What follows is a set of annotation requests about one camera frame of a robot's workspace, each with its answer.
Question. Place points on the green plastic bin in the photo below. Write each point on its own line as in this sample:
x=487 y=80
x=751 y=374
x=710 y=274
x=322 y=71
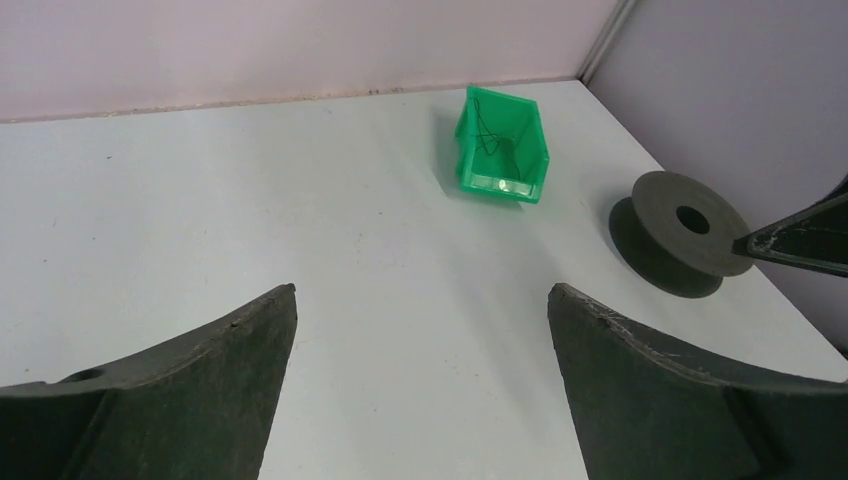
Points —
x=502 y=146

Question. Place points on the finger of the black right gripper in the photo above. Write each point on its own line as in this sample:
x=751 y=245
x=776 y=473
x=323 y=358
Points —
x=813 y=239

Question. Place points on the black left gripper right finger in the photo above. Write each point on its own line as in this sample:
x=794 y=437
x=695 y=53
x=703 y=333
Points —
x=647 y=405

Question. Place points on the black cable spool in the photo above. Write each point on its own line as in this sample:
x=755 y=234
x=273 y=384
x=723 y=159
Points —
x=678 y=234

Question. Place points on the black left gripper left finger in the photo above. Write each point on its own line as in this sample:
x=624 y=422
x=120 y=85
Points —
x=198 y=406

